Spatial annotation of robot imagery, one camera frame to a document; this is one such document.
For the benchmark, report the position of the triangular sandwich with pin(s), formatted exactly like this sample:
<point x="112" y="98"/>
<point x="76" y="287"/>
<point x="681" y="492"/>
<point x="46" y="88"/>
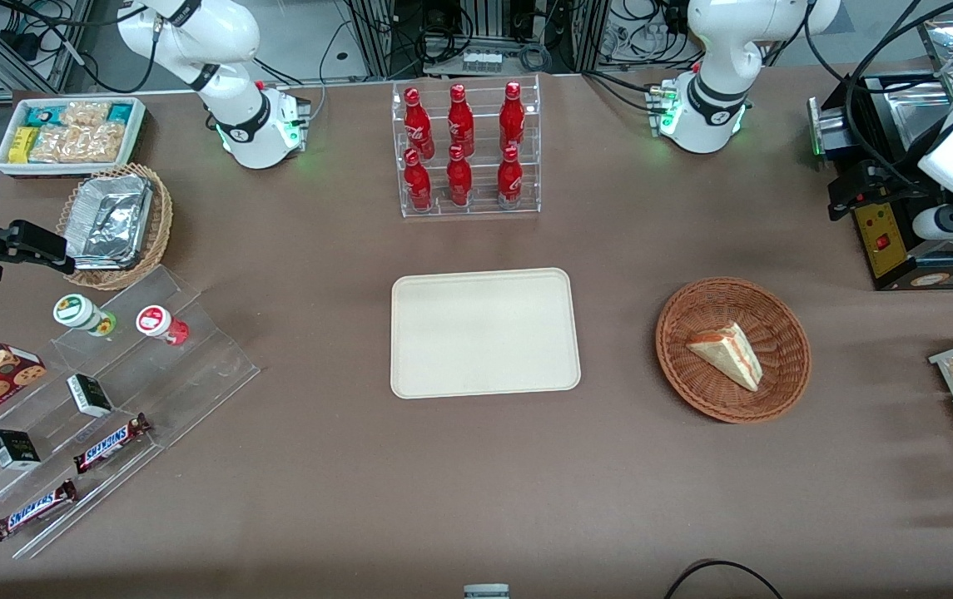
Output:
<point x="730" y="356"/>

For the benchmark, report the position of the round brown wicker basket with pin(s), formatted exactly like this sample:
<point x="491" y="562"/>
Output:
<point x="692" y="383"/>

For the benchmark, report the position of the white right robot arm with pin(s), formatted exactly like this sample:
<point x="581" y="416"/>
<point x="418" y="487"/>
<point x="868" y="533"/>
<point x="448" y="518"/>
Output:
<point x="193" y="33"/>

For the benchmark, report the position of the steel food pan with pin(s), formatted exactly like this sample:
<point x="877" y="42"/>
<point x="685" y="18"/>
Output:
<point x="913" y="108"/>

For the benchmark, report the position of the clear acrylic stepped display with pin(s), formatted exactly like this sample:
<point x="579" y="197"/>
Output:
<point x="193" y="366"/>

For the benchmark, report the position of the small black box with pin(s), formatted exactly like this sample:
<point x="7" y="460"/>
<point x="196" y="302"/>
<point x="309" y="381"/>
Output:
<point x="14" y="449"/>
<point x="90" y="395"/>

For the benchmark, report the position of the green lid cup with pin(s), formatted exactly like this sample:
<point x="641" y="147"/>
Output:
<point x="76" y="311"/>

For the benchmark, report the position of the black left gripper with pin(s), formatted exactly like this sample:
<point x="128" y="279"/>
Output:
<point x="895" y="188"/>

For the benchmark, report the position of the teal snack packet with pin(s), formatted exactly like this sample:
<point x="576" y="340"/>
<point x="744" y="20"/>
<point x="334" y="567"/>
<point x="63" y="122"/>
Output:
<point x="43" y="116"/>
<point x="120" y="112"/>

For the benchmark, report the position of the yellow snack packet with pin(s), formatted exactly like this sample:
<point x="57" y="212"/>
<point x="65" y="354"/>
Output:
<point x="22" y="144"/>

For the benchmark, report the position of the white plastic snack bin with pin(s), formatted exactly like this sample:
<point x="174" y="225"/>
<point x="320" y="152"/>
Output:
<point x="136" y="133"/>

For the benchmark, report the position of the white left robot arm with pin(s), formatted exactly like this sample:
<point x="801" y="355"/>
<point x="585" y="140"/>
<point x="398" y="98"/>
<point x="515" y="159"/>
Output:
<point x="726" y="50"/>

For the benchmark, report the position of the black food warmer cabinet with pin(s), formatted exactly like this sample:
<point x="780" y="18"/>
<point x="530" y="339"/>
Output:
<point x="888" y="249"/>

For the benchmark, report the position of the silver box with green light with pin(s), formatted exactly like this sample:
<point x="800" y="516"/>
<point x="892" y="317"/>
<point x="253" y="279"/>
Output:
<point x="827" y="125"/>

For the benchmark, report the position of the small grey device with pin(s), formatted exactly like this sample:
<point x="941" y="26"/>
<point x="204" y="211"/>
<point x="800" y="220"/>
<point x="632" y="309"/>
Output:
<point x="486" y="591"/>

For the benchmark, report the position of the beige rectangular tray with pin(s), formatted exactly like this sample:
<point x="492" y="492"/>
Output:
<point x="484" y="333"/>

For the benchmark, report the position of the white power strip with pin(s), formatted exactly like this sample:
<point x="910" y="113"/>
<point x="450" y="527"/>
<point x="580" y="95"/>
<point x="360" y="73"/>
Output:
<point x="483" y="60"/>

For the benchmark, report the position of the light wicker basket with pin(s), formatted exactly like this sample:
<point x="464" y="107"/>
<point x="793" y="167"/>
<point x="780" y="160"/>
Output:
<point x="161" y="225"/>

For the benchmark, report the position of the stacked aluminium foil containers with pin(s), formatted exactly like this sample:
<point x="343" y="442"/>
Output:
<point x="110" y="220"/>

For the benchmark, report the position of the clear bag of crackers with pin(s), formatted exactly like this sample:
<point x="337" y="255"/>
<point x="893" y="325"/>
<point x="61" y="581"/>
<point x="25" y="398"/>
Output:
<point x="85" y="113"/>
<point x="81" y="144"/>

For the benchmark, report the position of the clear acrylic bottle rack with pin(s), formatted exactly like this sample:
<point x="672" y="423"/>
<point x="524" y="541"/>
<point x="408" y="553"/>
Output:
<point x="483" y="195"/>

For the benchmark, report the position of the Snickers chocolate bar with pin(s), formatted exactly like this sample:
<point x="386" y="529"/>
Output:
<point x="33" y="510"/>
<point x="110" y="443"/>

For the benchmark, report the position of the red lid cup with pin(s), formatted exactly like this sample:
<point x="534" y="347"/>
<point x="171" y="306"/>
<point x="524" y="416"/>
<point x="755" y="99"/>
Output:
<point x="156" y="321"/>

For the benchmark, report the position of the red cola bottle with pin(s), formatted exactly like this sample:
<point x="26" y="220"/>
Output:
<point x="512" y="116"/>
<point x="509" y="181"/>
<point x="418" y="185"/>
<point x="460" y="121"/>
<point x="459" y="181"/>
<point x="416" y="125"/>

